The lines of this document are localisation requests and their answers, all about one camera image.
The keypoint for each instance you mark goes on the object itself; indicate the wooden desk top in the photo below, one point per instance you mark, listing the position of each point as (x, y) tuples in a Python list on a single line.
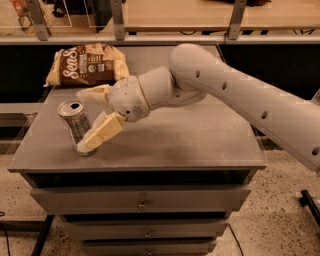
[(190, 15)]

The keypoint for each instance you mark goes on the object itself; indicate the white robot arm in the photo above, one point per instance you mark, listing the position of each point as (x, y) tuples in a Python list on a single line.
[(288, 120)]

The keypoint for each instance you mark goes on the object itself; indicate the grey drawer cabinet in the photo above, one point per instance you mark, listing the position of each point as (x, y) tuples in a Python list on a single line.
[(165, 186)]

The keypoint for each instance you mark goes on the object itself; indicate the brown chip bag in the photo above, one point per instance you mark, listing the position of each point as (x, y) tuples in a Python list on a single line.
[(87, 65)]

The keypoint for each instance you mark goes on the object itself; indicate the silver redbull can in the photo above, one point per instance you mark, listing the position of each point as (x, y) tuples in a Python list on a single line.
[(76, 121)]

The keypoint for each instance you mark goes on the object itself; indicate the black stand leg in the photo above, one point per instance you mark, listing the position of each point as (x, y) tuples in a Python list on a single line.
[(306, 200), (42, 236)]

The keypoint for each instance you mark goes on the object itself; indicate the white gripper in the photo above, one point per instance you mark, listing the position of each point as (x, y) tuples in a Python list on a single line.
[(126, 97)]

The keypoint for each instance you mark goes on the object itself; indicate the black stand leg left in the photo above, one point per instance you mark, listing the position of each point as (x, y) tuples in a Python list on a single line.
[(42, 236)]

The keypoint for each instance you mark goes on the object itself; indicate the black stand leg right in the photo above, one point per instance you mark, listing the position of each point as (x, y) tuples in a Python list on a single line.
[(306, 200)]

